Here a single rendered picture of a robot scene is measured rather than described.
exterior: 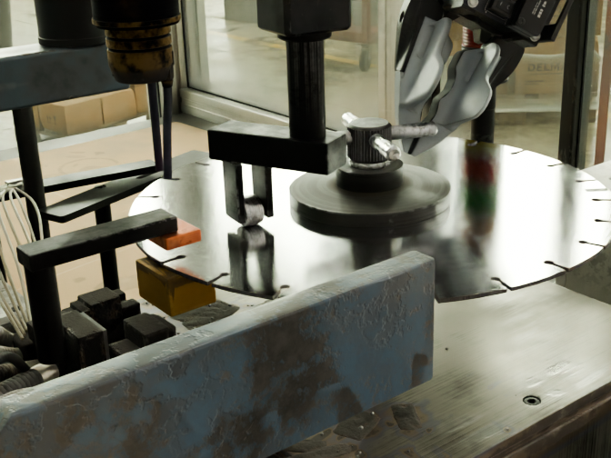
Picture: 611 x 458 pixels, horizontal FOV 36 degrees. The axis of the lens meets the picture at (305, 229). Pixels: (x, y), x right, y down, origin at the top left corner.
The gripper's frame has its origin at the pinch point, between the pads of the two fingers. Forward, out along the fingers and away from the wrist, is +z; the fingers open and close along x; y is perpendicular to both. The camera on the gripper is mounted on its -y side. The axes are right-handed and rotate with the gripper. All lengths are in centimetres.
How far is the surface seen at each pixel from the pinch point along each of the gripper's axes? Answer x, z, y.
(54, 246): -19.5, 14.8, 11.4
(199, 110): -3, 2, -106
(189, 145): -4, 9, -88
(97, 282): -12.4, 25.3, -39.0
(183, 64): -9, -4, -111
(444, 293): 0.0, 8.3, 16.3
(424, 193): 1.1, 3.4, 3.9
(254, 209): -8.9, 9.0, 4.3
